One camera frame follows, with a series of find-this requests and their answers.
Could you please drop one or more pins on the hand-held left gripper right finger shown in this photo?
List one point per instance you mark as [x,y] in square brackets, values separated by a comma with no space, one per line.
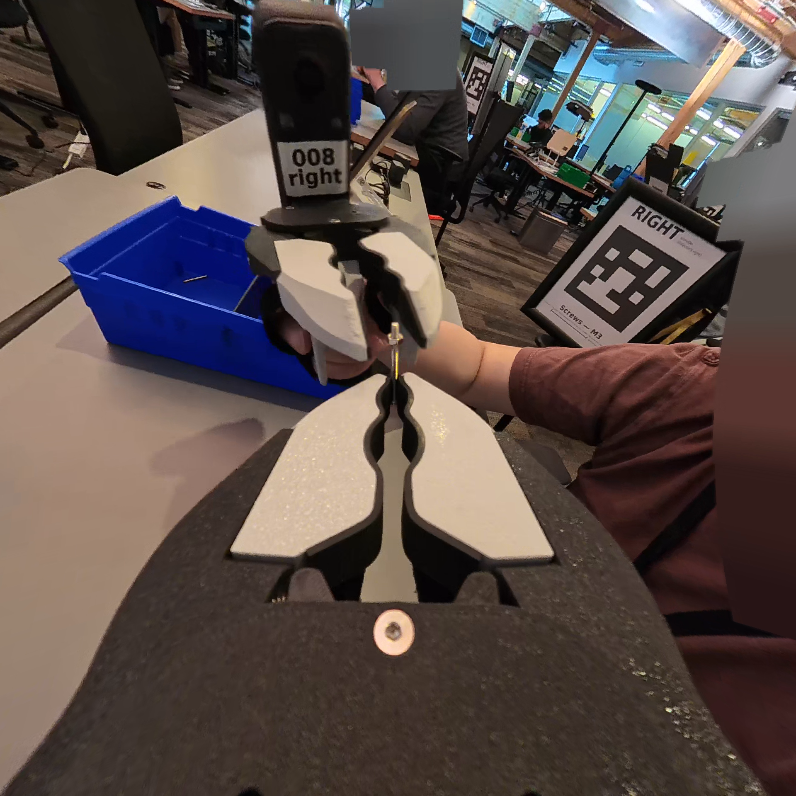
[472,491]

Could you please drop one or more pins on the wooden office desk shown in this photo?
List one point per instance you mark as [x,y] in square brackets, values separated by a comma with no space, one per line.
[199,7]

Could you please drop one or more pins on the hanging marker sign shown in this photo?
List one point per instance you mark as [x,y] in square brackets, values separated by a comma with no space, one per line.
[479,84]

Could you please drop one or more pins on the black floor lamp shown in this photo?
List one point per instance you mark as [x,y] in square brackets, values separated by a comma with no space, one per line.
[648,86]

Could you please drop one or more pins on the framed marker sign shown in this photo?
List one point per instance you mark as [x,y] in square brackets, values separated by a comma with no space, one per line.
[628,273]

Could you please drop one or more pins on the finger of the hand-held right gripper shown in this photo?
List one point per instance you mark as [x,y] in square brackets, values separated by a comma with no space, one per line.
[416,280]
[311,286]

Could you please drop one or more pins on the tall black chair back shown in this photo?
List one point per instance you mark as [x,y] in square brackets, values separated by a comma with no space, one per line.
[112,81]

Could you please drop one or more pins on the black office chair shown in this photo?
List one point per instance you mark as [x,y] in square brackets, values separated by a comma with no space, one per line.
[497,143]

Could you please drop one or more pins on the dark bin divider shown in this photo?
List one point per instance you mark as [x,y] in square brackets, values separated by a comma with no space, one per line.
[255,301]

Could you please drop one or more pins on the green parts bin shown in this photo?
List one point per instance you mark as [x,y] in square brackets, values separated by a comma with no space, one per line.
[572,175]

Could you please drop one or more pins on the person's right hand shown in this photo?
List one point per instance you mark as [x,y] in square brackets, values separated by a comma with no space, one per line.
[342,368]

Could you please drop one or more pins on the brown cardboard box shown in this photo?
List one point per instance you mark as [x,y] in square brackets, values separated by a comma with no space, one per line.
[561,142]

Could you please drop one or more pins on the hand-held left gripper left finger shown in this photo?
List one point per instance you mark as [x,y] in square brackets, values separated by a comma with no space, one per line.
[311,491]

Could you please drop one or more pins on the blue divided parts bin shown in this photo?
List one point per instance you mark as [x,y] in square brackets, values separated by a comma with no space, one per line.
[155,323]

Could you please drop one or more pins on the grey trash bin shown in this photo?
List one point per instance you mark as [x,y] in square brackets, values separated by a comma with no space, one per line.
[541,231]

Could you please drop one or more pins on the person's right forearm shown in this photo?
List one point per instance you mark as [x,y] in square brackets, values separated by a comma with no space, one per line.
[479,373]

